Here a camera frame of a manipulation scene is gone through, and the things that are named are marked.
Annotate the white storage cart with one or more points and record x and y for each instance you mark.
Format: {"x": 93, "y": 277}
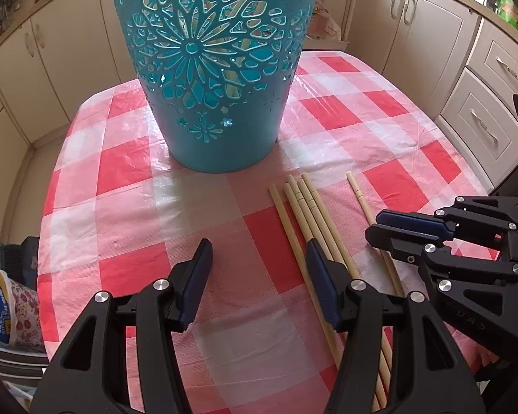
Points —
{"x": 349, "y": 8}

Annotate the teal perforated plastic basket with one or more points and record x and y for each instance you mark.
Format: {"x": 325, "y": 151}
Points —
{"x": 207, "y": 95}

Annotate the white snack bag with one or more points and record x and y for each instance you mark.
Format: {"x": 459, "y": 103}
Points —
{"x": 323, "y": 21}

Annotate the dark floor crate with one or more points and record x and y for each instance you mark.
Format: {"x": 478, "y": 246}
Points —
{"x": 23, "y": 258}

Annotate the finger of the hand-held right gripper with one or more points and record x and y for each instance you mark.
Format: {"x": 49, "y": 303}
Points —
{"x": 410, "y": 221}
{"x": 397, "y": 243}

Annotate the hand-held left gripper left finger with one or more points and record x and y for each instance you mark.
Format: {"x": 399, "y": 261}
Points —
{"x": 194, "y": 284}

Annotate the red white checked tablecloth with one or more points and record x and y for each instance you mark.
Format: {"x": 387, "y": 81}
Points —
{"x": 134, "y": 224}

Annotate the floral print bag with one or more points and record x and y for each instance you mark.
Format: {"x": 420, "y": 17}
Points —
{"x": 23, "y": 315}

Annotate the cream kitchen base cabinets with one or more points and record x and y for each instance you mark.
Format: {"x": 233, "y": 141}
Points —
{"x": 431, "y": 21}

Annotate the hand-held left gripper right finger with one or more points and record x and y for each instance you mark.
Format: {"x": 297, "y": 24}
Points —
{"x": 323, "y": 284}

